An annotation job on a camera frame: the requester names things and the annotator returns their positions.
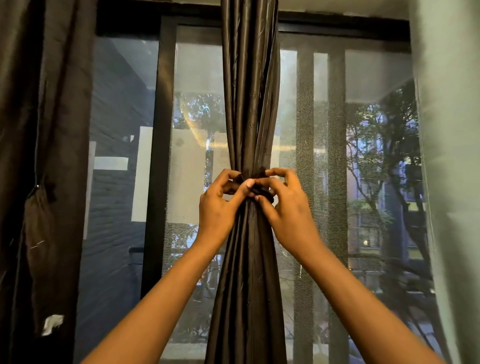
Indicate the person's left hand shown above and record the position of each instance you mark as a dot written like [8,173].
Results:
[215,213]

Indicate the person's right hand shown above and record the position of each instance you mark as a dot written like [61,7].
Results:
[290,217]

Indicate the person's right thumb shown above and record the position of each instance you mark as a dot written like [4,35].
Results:
[264,181]

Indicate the person's left thumb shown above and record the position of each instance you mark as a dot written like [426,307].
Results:
[243,190]

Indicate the person's right middle finger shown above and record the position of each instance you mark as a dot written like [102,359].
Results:
[262,204]

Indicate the dark curtain tieback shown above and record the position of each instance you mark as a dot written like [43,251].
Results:
[258,187]

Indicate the person's left forearm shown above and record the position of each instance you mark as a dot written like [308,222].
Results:
[146,318]

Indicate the person's right forearm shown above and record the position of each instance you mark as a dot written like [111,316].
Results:
[360,315]

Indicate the mesh insect screen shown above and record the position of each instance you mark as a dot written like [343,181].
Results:
[318,150]

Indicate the gathered dark brown curtain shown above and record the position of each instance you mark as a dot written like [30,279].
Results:
[249,112]

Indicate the pale green curtain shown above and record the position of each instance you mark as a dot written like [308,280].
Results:
[448,168]

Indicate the hanging dark brown curtain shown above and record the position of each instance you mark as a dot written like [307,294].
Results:
[41,168]

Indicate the black window frame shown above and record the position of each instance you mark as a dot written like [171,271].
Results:
[161,150]

